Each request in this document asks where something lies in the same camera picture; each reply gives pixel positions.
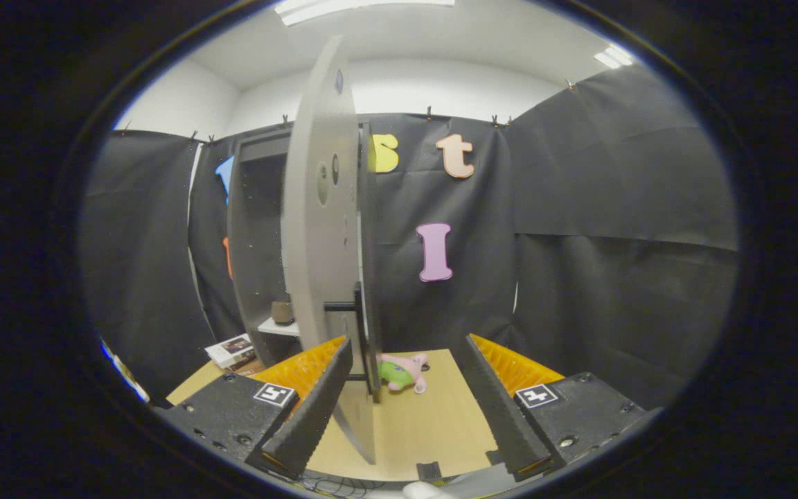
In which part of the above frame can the tangle of black cables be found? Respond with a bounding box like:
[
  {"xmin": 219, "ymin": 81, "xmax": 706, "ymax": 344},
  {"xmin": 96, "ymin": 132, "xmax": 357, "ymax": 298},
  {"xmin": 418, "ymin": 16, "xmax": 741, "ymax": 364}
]
[{"xmin": 299, "ymin": 471, "xmax": 372, "ymax": 498}]

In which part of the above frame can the small ceiling light panel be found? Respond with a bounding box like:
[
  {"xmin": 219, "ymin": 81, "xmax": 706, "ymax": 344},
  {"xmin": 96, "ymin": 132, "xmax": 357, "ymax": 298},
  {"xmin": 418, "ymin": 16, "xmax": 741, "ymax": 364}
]
[{"xmin": 593, "ymin": 44, "xmax": 635, "ymax": 70}]

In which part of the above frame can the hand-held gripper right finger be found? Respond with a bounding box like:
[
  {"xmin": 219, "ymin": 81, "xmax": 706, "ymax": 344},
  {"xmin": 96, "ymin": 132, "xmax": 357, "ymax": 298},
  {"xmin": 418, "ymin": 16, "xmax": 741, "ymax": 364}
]
[{"xmin": 456, "ymin": 333, "xmax": 649, "ymax": 482}]

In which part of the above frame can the long ceiling light panel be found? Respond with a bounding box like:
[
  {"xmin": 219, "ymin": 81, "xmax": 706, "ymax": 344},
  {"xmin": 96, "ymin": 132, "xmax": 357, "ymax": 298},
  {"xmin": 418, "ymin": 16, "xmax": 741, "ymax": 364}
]
[{"xmin": 274, "ymin": 0, "xmax": 455, "ymax": 27}]

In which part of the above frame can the black backdrop cloth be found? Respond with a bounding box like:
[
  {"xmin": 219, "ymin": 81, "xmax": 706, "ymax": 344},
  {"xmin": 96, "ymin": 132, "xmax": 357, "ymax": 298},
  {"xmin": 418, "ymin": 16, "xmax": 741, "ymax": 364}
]
[{"xmin": 80, "ymin": 66, "xmax": 743, "ymax": 410}]

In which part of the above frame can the pink and green plush toy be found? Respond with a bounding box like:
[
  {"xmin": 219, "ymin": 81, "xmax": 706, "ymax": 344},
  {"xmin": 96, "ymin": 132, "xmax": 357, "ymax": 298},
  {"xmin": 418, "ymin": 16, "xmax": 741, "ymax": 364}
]
[{"xmin": 378, "ymin": 352, "xmax": 430, "ymax": 394}]

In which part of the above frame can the grey shoe cabinet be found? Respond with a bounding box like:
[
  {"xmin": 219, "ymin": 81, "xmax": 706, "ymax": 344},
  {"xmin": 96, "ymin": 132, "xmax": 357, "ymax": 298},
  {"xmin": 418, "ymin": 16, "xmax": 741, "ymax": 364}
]
[{"xmin": 227, "ymin": 121, "xmax": 380, "ymax": 368}]

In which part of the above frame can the white book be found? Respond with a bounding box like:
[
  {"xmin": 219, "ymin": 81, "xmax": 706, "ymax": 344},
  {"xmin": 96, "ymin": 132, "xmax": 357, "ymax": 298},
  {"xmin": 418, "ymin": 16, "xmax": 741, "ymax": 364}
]
[{"xmin": 205, "ymin": 333, "xmax": 256, "ymax": 369}]

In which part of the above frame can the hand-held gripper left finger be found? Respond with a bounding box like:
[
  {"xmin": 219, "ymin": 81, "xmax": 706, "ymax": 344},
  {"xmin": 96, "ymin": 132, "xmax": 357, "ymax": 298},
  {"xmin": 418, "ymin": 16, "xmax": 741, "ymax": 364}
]
[{"xmin": 157, "ymin": 335, "xmax": 355, "ymax": 480}]

